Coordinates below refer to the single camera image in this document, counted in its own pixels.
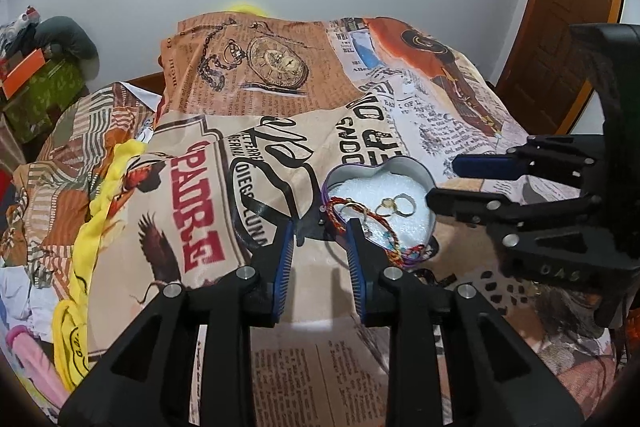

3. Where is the dark grey plush item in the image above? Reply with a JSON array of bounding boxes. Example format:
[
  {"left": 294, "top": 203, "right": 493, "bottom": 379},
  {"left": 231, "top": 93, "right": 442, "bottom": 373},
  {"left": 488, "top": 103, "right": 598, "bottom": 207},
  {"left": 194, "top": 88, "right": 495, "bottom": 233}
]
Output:
[{"left": 34, "top": 16, "right": 98, "bottom": 61}]

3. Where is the newspaper print bed cover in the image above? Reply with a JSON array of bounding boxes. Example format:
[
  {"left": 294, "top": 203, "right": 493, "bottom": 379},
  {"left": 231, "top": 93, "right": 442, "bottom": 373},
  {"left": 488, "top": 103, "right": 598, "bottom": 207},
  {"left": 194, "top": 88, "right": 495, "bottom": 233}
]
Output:
[{"left": 0, "top": 13, "right": 622, "bottom": 427}]

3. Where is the yellow cloth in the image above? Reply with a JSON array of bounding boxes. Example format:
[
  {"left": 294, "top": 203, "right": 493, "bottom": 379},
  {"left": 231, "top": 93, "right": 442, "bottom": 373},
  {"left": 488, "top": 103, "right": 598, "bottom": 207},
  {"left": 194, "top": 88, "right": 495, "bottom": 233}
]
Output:
[{"left": 52, "top": 3, "right": 267, "bottom": 391}]

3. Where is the purple heart-shaped tin box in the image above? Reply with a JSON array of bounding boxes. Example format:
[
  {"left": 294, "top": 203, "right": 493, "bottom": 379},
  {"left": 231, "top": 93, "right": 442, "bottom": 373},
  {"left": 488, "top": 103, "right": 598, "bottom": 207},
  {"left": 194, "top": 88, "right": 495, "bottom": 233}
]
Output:
[{"left": 321, "top": 156, "right": 439, "bottom": 269}]

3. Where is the brown wooden door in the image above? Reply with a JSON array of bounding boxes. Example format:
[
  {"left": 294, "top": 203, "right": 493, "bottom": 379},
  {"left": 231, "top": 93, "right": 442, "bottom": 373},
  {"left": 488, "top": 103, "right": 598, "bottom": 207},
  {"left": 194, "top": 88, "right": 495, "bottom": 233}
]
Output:
[{"left": 497, "top": 0, "right": 623, "bottom": 134}]

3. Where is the plain silver ring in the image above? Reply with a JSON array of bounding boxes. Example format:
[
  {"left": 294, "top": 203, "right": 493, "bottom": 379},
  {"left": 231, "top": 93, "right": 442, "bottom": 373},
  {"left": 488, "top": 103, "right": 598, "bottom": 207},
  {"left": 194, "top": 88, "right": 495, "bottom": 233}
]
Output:
[{"left": 394, "top": 193, "right": 418, "bottom": 217}]

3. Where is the blue bead red string bracelet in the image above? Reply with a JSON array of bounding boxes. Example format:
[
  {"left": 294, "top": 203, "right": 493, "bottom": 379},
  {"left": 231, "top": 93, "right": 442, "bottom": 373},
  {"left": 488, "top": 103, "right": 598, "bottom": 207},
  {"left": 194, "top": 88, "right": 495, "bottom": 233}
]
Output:
[{"left": 325, "top": 196, "right": 429, "bottom": 269}]

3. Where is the green camouflage bag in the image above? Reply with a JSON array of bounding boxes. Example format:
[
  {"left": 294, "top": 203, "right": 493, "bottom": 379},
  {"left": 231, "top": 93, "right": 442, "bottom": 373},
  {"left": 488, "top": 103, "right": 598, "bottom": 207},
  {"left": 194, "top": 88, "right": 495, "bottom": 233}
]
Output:
[{"left": 1, "top": 57, "right": 86, "bottom": 144}]

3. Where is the orange box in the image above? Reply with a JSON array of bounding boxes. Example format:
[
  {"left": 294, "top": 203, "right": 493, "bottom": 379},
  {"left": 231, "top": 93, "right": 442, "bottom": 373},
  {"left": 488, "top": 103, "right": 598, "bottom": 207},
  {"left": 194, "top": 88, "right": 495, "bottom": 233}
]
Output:
[{"left": 1, "top": 49, "right": 46, "bottom": 98}]

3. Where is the red gemstone silver ring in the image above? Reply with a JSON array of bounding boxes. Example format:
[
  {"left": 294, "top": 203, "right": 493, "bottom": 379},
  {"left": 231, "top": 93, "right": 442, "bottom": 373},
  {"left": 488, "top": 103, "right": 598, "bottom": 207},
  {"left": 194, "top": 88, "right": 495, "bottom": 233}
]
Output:
[{"left": 374, "top": 197, "right": 402, "bottom": 219}]

